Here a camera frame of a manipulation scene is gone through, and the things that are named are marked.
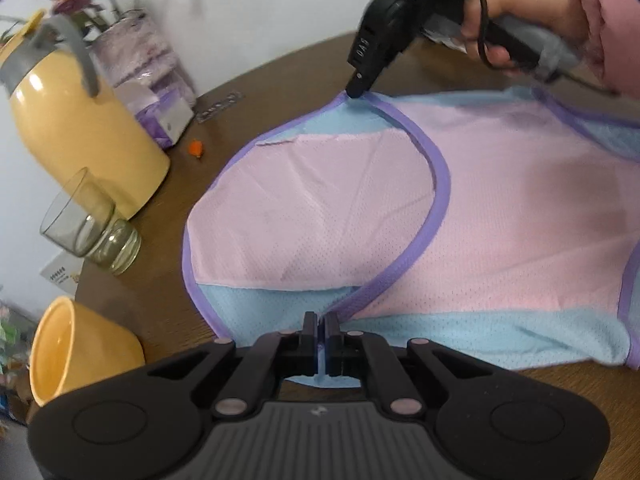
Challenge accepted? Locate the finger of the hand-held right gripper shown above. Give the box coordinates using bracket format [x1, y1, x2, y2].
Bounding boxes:
[344, 55, 396, 100]

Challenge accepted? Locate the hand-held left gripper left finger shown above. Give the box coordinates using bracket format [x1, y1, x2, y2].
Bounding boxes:
[144, 312, 318, 419]

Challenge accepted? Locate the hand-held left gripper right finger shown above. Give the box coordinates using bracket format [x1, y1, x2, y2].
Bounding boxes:
[325, 314, 497, 419]

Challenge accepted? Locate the pink blue mesh vest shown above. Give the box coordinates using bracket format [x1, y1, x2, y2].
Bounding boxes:
[181, 85, 640, 391]

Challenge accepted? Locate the person's right forearm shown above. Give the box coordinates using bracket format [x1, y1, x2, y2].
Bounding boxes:
[554, 0, 640, 97]

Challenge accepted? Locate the person's right hand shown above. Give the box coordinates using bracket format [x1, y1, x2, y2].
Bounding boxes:
[461, 0, 601, 69]

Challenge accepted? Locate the black hairpin set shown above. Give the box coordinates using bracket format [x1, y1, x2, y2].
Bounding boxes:
[196, 91, 242, 122]

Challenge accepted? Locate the purple tissue box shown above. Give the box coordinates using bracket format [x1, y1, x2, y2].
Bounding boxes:
[116, 72, 197, 150]

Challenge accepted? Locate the yellow mug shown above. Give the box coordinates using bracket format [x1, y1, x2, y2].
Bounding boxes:
[29, 296, 147, 408]

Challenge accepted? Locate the pink knitted vase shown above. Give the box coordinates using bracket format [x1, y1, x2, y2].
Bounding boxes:
[89, 9, 198, 106]

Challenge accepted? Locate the clear glass cup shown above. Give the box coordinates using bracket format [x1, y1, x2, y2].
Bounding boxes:
[39, 167, 142, 276]

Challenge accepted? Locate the white printed card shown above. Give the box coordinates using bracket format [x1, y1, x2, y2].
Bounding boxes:
[40, 255, 83, 292]

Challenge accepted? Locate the yellow thermos jug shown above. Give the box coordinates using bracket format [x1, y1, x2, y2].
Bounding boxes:
[0, 9, 172, 221]

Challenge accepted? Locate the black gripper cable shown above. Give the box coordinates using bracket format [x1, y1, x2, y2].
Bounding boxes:
[472, 0, 621, 97]

